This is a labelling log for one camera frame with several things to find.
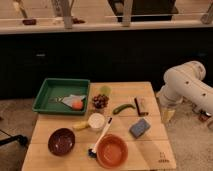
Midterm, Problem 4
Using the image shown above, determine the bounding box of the green pepper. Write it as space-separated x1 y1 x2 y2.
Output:
112 104 135 115

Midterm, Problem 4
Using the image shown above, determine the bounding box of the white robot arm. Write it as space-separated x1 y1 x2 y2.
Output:
157 61 213 123

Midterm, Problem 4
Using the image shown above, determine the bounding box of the orange bowl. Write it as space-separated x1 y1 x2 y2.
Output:
97 134 128 169

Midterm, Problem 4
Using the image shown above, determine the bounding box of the purple bowl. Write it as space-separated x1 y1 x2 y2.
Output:
48 128 75 156

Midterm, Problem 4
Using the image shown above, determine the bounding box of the blue sponge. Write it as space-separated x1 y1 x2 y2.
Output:
129 119 150 138

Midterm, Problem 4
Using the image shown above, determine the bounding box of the light green small object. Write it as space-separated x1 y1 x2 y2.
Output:
100 86 111 96

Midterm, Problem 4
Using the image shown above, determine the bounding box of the bunch of dark grapes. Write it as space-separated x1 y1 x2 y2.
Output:
92 94 109 109

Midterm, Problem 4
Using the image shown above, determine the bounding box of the white cup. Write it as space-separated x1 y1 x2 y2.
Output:
88 113 105 131

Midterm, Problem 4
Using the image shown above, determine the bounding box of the white dish brush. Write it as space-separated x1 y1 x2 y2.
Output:
88 118 112 158

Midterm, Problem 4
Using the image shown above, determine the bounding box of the yellow banana toy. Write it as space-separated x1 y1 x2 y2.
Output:
73 121 89 131

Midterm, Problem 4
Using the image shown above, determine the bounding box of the orange fruit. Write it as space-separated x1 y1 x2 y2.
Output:
72 100 83 110

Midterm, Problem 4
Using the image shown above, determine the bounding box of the grey cloth in tray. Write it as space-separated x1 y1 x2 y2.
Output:
54 94 86 107

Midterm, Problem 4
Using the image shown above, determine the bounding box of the green plastic tray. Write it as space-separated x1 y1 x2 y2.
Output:
33 78 90 116

